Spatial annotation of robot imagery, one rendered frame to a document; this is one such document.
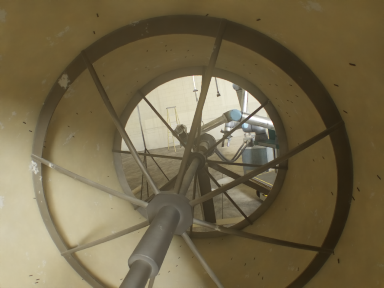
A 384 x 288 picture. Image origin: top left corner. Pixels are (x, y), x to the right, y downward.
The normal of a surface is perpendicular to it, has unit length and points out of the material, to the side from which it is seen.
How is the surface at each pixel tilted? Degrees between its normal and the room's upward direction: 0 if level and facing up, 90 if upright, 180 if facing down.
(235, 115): 87
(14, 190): 104
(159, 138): 90
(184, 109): 90
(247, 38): 90
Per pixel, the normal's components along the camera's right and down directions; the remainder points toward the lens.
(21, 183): 0.98, 0.14
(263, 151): -0.53, 0.20
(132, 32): -0.13, 0.15
